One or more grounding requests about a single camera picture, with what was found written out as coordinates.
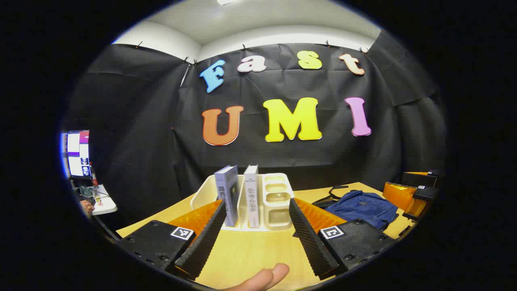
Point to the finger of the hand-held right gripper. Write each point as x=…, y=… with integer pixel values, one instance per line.
x=426, y=193
x=422, y=178

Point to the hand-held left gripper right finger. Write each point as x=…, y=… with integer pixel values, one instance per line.
x=311, y=242

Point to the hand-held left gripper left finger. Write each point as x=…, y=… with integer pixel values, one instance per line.
x=202, y=242

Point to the cream plastic bookshelf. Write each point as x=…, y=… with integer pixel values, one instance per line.
x=278, y=198

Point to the grey-blue book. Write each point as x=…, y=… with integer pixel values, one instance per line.
x=230, y=194

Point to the blue schoolbag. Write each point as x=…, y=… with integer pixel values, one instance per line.
x=363, y=208

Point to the white patterned book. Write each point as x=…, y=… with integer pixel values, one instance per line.
x=251, y=198

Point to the small white side table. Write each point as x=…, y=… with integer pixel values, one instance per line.
x=106, y=204

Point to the small red bottle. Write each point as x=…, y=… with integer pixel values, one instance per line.
x=94, y=176

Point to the black backdrop cloth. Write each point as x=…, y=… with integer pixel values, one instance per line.
x=141, y=121

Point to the computer monitor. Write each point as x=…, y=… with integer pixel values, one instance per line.
x=76, y=153

